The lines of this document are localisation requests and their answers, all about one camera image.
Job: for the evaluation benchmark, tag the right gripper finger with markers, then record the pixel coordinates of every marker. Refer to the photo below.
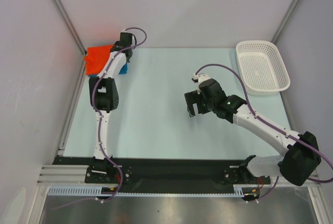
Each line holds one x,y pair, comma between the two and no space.
191,110
193,97

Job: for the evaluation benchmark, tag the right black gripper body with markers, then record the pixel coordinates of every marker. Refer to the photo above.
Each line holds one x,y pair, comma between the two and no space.
194,98

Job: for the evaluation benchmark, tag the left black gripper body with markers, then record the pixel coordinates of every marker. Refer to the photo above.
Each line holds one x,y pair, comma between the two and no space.
128,60

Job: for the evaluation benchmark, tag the orange t shirt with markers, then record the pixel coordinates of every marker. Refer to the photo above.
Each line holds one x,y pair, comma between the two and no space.
96,59

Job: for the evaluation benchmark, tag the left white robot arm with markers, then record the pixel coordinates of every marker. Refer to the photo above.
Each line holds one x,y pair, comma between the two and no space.
104,98

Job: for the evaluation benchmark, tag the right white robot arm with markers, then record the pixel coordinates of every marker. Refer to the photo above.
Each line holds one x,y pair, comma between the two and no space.
298,154

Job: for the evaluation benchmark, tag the folded blue t shirt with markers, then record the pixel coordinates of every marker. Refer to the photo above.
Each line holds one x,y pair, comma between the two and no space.
122,71

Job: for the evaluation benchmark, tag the white plastic basket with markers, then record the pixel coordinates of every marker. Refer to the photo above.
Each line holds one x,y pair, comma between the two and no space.
261,68

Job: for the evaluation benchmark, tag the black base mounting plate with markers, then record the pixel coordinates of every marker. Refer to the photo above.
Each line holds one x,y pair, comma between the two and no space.
188,176

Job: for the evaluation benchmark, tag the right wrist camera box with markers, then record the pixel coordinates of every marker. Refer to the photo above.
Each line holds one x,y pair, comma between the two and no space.
206,84

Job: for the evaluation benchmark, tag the left aluminium corner post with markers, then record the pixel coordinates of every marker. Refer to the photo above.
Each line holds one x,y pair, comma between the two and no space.
69,25

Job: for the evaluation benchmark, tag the aluminium corner post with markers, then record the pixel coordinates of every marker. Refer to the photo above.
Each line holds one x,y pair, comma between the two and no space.
285,20
69,25

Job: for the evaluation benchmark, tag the white slotted cable duct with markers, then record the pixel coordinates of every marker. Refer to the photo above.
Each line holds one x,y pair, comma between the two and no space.
107,191

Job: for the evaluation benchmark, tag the right aluminium corner post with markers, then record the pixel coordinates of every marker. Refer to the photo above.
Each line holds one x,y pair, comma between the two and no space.
285,20

